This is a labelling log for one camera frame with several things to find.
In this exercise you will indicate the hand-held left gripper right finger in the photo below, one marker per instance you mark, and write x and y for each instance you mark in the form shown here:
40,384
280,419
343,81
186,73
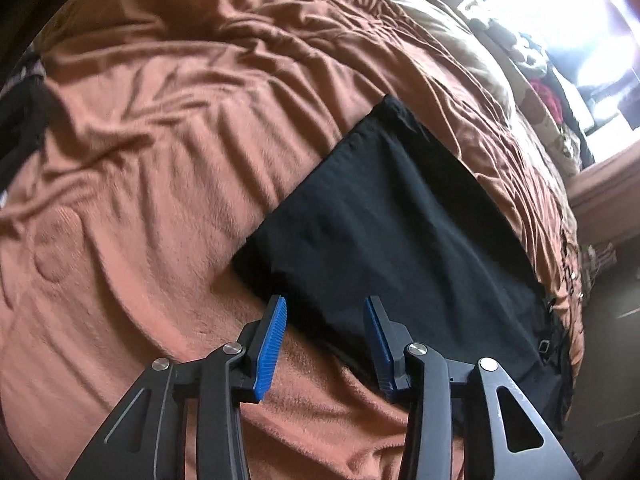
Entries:
376,340

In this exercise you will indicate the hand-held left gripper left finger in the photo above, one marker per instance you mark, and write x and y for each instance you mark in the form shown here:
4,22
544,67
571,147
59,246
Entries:
272,340

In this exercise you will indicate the black pants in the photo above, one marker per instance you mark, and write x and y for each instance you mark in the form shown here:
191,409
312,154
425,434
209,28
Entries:
375,210

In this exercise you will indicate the brown blanket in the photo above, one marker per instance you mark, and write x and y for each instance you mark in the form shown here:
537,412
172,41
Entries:
175,160

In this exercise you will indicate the printed beige window cushion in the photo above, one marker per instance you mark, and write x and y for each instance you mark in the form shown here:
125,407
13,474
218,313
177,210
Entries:
545,125

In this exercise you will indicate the red cloth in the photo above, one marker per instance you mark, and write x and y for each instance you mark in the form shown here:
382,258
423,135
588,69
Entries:
547,100

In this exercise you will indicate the beige pillow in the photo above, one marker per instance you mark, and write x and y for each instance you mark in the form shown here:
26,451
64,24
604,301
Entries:
430,25

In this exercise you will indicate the stack of folded black clothes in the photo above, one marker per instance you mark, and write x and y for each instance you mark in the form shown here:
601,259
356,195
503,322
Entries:
20,125

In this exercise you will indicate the grey white plush toy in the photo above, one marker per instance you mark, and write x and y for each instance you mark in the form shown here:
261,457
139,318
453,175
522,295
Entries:
487,22

